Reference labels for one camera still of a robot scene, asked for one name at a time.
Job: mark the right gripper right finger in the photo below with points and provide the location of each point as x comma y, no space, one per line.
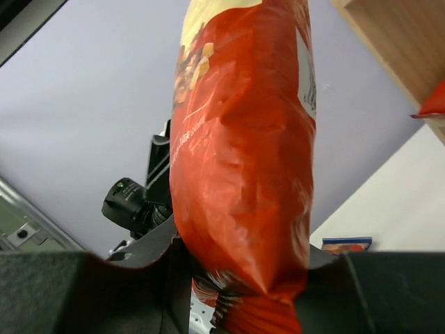
373,292

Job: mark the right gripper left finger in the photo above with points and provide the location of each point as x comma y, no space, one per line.
66,292

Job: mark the left blue Burts bag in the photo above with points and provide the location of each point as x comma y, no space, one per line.
339,246

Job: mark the wooden two-tier shelf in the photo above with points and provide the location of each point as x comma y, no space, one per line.
407,39

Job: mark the cassava chips bag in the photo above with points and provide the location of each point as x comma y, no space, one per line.
241,158
434,106

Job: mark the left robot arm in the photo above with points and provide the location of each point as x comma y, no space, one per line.
142,198

